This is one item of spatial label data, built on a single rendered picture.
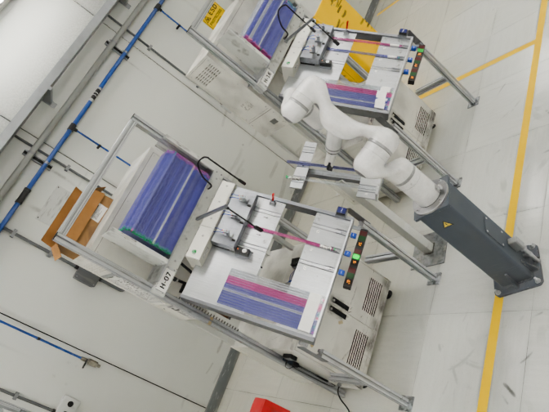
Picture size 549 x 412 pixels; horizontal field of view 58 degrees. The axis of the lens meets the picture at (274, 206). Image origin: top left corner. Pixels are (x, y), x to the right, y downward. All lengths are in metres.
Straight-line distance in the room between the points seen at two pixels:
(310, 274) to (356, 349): 0.67
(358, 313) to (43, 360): 2.19
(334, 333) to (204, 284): 0.81
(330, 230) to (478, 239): 0.73
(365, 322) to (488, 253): 0.89
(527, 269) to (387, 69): 1.51
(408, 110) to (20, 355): 3.20
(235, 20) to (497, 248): 2.18
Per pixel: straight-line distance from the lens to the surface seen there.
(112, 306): 4.01
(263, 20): 3.39
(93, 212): 2.84
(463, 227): 2.39
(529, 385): 2.54
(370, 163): 2.10
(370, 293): 3.11
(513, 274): 2.70
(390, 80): 3.30
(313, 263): 2.55
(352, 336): 2.99
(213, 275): 2.59
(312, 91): 2.14
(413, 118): 3.82
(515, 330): 2.68
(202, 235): 2.61
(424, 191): 2.26
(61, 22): 4.59
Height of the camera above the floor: 2.08
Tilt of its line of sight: 23 degrees down
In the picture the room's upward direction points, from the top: 55 degrees counter-clockwise
